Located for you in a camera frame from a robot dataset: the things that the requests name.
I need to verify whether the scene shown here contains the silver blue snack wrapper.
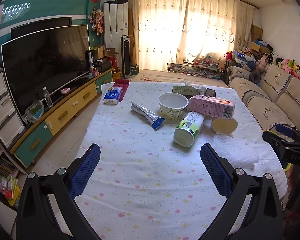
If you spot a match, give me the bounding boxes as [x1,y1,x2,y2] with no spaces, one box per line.
[131,102,165,131]

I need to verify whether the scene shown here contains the floral white tablecloth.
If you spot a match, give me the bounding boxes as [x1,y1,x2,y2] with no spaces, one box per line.
[75,82,287,239]

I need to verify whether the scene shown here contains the yellow green tv cabinet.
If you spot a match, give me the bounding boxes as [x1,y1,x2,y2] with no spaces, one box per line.
[9,68,114,168]

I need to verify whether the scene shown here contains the clear water bottle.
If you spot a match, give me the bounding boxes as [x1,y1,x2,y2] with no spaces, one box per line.
[43,87,53,108]

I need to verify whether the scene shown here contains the beige floral bed mat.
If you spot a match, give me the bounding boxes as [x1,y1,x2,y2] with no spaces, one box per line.
[130,69,228,88]

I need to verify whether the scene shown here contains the artificial flower decoration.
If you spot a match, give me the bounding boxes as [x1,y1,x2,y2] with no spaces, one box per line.
[88,6,104,35]

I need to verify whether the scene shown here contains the pile of plush toys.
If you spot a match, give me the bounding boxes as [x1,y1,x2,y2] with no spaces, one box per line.
[231,38,300,86]

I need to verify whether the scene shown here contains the white drawer unit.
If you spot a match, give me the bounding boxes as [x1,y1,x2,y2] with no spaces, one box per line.
[0,70,26,149]

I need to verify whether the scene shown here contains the green white drink can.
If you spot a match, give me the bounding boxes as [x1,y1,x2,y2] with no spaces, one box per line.
[173,112,204,148]

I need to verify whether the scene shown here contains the pink milk carton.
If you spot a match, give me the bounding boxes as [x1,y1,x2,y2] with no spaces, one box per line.
[189,95,235,120]

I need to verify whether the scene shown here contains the white foam mesh sleeve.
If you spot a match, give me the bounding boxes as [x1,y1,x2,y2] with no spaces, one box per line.
[211,133,259,170]

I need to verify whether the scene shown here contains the red flat packet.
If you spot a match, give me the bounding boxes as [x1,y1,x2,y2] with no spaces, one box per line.
[113,79,130,102]

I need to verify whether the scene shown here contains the white instant noodle bowl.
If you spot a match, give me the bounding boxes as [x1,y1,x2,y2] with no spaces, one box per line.
[158,92,189,120]

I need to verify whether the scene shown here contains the white paper cup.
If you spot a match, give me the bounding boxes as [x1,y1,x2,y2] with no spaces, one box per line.
[211,118,238,134]

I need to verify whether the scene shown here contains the green white paper bag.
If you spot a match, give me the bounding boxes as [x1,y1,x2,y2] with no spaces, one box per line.
[172,81,206,96]

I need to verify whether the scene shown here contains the blue tissue pack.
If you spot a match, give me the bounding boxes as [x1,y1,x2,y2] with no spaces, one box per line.
[103,87,122,105]

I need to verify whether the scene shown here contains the large curved television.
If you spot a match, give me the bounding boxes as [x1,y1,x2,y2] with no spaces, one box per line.
[1,24,90,116]

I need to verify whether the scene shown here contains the black tower fan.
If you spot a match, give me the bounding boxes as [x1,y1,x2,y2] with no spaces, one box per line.
[121,35,131,79]

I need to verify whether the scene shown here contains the beige sofa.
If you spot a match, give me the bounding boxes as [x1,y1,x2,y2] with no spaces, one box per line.
[227,64,300,131]

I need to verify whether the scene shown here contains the brown small carton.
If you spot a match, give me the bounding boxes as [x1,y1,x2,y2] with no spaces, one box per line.
[204,88,216,98]

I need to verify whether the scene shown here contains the cream window curtains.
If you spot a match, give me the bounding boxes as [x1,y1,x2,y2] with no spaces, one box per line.
[129,0,254,71]

